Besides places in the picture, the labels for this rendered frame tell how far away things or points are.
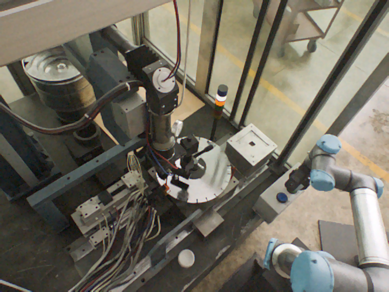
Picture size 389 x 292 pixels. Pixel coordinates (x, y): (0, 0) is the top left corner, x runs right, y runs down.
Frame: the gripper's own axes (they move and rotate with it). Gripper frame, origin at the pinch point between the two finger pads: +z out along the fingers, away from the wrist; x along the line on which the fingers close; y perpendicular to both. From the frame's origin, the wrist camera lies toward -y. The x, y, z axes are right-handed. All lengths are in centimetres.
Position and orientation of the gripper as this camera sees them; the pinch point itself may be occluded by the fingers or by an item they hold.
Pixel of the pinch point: (292, 188)
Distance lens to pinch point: 139.7
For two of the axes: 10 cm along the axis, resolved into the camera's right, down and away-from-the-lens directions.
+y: 7.5, -5.1, 4.1
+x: -6.5, -6.6, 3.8
